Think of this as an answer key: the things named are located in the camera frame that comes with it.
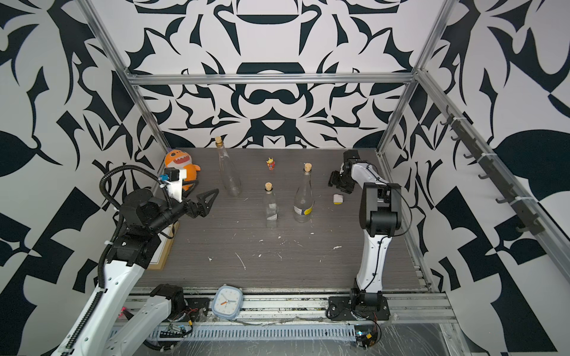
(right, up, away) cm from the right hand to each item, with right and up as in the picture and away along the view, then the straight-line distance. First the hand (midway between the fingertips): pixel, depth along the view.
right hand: (334, 181), depth 104 cm
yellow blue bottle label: (0, -8, -4) cm, 9 cm away
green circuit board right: (+3, -48, -33) cm, 58 cm away
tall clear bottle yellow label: (-15, -8, -15) cm, 23 cm away
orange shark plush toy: (-71, +10, +2) cm, 72 cm away
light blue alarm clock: (-42, -38, -31) cm, 64 cm away
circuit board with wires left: (-56, -45, -35) cm, 80 cm away
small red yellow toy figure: (-30, +9, +4) cm, 31 cm away
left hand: (-48, +1, -35) cm, 59 cm away
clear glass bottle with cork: (-46, +4, -10) cm, 47 cm away
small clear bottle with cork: (-28, -10, -15) cm, 33 cm away
